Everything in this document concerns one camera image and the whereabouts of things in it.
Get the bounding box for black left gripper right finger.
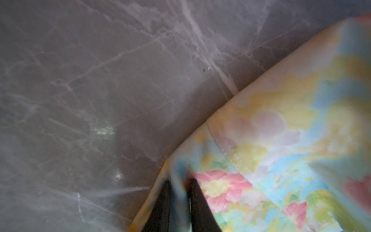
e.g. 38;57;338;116
188;179;222;232

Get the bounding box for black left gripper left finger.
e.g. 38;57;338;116
142;180;171;232

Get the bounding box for pastel floral skirt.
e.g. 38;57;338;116
129;14;371;232

